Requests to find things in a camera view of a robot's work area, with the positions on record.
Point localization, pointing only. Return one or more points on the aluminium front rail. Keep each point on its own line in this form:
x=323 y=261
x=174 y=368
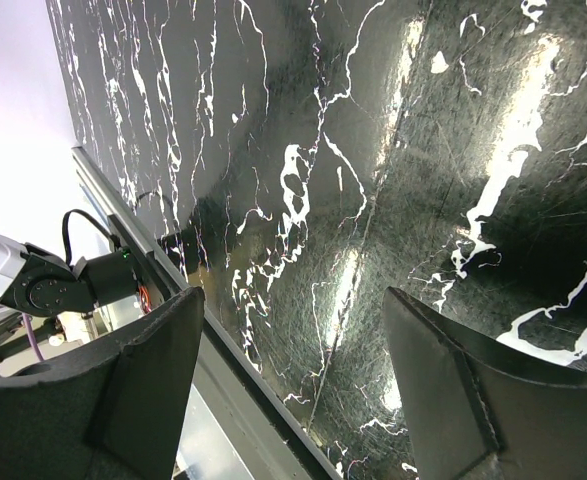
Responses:
x=234 y=425

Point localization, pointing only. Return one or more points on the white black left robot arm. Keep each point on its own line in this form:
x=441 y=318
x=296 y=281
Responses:
x=39 y=283

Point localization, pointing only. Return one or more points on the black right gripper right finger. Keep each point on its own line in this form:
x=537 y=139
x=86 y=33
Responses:
x=477 y=409

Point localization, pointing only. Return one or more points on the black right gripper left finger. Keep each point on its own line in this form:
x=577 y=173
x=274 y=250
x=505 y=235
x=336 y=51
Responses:
x=110 y=409

